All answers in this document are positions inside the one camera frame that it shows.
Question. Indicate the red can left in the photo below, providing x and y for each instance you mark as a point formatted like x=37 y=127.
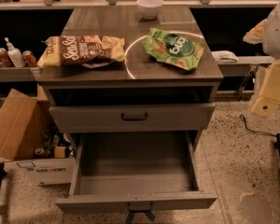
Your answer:
x=6 y=62

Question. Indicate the grey drawer cabinet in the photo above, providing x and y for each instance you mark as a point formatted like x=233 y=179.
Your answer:
x=138 y=81

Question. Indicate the white pump bottle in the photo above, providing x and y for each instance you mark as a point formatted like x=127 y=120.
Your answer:
x=14 y=54

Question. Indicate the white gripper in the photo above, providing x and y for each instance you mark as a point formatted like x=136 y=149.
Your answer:
x=277 y=34

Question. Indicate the green rice chip bag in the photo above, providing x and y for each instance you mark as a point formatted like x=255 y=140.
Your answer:
x=174 y=49

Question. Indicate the red can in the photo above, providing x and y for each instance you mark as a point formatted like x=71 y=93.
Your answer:
x=6 y=62
x=29 y=57

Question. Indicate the red can right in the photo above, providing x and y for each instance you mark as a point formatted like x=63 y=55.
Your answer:
x=29 y=57

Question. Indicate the brown yellow chip bag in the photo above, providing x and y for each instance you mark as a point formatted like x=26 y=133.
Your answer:
x=93 y=50

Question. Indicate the white folded cloth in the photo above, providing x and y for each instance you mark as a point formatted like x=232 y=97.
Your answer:
x=224 y=56

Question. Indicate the open lower drawer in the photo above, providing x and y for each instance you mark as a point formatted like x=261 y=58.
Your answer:
x=135 y=172

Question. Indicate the white bowl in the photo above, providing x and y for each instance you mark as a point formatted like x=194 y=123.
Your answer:
x=149 y=9

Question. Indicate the cardboard box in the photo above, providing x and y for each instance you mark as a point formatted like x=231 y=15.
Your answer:
x=23 y=122

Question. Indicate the closed upper drawer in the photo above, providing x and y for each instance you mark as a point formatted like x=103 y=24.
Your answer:
x=131 y=118

